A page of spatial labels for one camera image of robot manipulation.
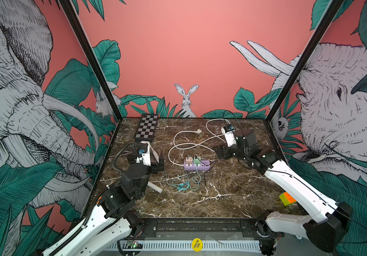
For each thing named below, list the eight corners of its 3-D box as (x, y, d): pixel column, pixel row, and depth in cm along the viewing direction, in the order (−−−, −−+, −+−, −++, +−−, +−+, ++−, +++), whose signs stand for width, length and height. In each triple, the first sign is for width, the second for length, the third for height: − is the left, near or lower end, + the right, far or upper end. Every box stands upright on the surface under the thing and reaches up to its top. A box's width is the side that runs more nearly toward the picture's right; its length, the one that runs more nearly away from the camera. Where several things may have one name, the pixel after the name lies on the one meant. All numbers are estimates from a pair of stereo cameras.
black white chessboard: (135, 141, 107) (134, 139, 105) (142, 116, 123) (141, 114, 121) (153, 141, 108) (152, 139, 106) (158, 116, 123) (157, 114, 121)
